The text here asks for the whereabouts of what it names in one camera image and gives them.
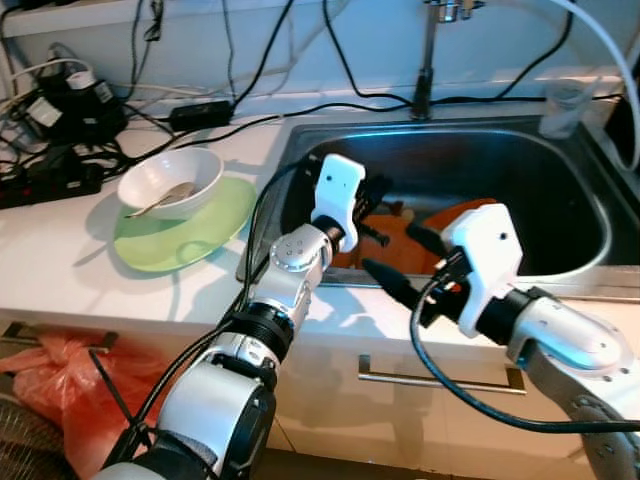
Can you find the black appliance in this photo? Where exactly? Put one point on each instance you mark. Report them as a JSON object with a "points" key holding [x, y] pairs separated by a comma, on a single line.
{"points": [[625, 135]]}

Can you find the metal faucet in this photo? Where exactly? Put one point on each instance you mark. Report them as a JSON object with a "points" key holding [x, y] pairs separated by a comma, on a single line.
{"points": [[427, 70]]}

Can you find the black charger box with labels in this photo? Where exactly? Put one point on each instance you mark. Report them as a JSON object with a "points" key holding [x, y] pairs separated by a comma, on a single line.
{"points": [[80, 110]]}

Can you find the red plastic bag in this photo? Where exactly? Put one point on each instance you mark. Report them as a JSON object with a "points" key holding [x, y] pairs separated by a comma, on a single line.
{"points": [[60, 380]]}

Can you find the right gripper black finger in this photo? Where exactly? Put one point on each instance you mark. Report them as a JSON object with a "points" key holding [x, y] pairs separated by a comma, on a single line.
{"points": [[428, 240], [390, 283]]}

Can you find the black power adapter brick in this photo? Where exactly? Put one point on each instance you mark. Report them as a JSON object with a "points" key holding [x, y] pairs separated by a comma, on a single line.
{"points": [[200, 115]]}

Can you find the white kitchen cabinet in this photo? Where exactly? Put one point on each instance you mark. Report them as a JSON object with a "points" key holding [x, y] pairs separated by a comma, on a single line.
{"points": [[330, 420]]}

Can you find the white bowl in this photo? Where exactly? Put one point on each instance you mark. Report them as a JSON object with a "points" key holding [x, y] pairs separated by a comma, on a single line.
{"points": [[190, 170]]}

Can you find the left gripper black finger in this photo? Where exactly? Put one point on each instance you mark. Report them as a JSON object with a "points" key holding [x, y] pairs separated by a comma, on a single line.
{"points": [[378, 235], [378, 184]]}

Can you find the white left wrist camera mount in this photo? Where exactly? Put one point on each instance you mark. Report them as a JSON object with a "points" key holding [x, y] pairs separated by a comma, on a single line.
{"points": [[338, 185]]}

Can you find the light green plate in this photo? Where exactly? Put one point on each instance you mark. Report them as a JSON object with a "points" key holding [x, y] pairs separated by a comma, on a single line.
{"points": [[200, 240]]}

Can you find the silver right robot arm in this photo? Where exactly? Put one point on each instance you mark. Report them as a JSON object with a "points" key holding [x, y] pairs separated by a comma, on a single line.
{"points": [[570, 340]]}

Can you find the metal spoon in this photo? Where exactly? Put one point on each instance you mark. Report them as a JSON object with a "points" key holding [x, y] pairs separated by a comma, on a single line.
{"points": [[165, 197]]}

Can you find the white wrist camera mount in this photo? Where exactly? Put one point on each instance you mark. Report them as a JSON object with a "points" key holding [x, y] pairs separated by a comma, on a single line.
{"points": [[485, 250], [338, 185]]}

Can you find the clear plastic cup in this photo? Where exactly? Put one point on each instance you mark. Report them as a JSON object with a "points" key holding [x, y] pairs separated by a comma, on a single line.
{"points": [[567, 115]]}

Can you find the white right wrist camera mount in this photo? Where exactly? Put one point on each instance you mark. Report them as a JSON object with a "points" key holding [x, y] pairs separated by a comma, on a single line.
{"points": [[485, 250]]}

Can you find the stainless steel sink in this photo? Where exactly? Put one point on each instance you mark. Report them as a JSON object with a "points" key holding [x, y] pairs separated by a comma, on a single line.
{"points": [[500, 165]]}

